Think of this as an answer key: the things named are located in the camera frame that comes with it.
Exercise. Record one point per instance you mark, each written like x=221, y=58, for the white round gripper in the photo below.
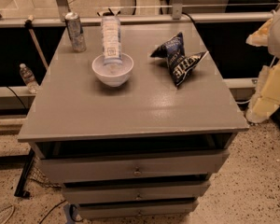
x=267, y=96

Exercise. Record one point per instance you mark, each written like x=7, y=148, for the blue plastic water bottle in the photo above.
x=111, y=39

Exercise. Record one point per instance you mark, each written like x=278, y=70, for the white bowl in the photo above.
x=113, y=75

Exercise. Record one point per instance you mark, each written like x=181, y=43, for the small clear water bottle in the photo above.
x=29, y=79

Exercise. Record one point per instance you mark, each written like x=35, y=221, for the dark blue chip bag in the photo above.
x=180, y=66

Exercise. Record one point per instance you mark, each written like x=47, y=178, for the grey drawer cabinet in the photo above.
x=75, y=116

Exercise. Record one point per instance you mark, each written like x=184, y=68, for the middle grey drawer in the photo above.
x=157, y=191

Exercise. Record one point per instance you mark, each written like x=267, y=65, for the grey drawer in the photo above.
x=138, y=209
x=84, y=170
x=157, y=191

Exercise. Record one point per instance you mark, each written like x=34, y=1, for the bottom grey drawer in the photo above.
x=138, y=209

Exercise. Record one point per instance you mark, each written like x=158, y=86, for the silver drink can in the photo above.
x=75, y=31

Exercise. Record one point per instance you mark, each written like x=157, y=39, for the top grey drawer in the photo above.
x=84, y=170

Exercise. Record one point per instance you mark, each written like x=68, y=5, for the wooden stick with black tip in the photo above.
x=29, y=25

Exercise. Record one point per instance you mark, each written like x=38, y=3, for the black metal bar on floor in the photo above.
x=20, y=190

